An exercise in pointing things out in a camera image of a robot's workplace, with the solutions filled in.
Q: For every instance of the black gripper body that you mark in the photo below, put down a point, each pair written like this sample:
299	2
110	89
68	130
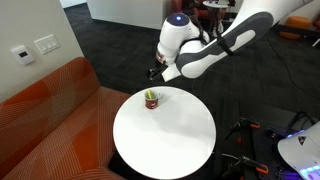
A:
162	68

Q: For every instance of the yellow-green marker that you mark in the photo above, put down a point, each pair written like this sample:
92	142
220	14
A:
149	95

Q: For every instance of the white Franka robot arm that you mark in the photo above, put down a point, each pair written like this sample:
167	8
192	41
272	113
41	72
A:
213	53

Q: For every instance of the red patterned mug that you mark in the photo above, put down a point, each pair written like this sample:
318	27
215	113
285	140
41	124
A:
151	104

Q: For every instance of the white counter block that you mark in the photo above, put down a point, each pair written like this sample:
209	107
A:
130	11

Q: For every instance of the orange chair white legs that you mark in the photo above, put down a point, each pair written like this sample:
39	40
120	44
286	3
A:
176	5

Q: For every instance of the small round white table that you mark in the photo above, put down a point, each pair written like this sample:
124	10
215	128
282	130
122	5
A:
216	5

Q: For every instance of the orange patterned sofa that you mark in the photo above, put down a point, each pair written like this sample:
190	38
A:
50	116

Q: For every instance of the black robot mounting stand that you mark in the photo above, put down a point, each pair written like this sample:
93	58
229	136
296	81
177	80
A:
263	150

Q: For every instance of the orange ottoman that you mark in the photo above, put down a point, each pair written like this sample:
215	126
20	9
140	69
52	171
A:
298	22

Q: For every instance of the white light switch plate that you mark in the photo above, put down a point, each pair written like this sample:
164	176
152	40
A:
46	44

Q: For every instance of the white wall thermostat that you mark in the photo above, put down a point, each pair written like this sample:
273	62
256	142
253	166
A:
23	55

